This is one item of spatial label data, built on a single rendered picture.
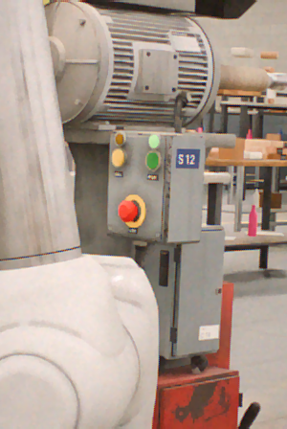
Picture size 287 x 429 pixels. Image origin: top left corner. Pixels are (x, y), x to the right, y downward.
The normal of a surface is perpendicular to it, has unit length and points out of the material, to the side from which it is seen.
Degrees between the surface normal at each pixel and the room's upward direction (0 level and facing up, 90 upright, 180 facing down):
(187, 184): 90
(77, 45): 87
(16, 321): 80
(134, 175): 90
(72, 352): 57
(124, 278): 52
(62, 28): 83
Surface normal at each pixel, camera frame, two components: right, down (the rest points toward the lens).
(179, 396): 0.70, 0.09
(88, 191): -0.71, 0.03
